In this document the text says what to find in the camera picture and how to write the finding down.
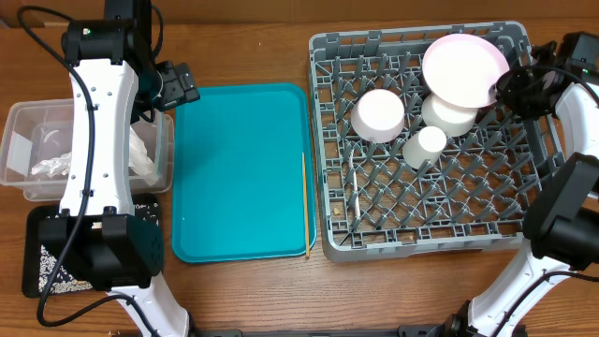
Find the white paper napkin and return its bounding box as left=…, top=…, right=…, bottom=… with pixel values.
left=31, top=153, right=71, bottom=178

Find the white bowl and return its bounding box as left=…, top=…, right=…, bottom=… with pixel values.
left=421, top=95, right=478, bottom=137

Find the white plastic fork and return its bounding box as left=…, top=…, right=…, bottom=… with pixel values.
left=348, top=148, right=361, bottom=223

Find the white tissue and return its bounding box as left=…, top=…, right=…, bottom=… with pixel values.
left=128, top=128, right=158, bottom=185

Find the wooden chopstick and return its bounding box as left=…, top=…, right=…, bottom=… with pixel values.
left=301, top=152, right=311, bottom=259

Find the teal plastic tray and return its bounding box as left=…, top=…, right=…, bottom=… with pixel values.
left=171, top=82, right=317, bottom=263

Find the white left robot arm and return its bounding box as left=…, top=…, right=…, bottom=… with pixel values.
left=39, top=1, right=199, bottom=336

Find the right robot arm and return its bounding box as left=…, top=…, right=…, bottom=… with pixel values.
left=430, top=32, right=598, bottom=336

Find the large white plate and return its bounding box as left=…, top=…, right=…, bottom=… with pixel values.
left=422, top=34, right=509, bottom=108

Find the clear plastic waste bin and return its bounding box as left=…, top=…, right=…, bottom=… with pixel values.
left=1, top=99, right=174, bottom=201

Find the pink saucer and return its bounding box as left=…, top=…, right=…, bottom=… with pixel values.
left=351, top=89, right=405, bottom=143

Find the cooked rice with peanuts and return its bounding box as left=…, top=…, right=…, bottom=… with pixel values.
left=36, top=195, right=162, bottom=295

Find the grey plastic dish rack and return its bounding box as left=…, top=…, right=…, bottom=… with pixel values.
left=308, top=22, right=564, bottom=262

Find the black rectangular tray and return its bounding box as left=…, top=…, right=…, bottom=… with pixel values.
left=22, top=193, right=162, bottom=299

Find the white cup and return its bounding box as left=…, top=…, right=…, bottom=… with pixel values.
left=402, top=126, right=447, bottom=169

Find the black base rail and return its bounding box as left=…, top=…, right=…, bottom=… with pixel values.
left=189, top=325, right=443, bottom=337

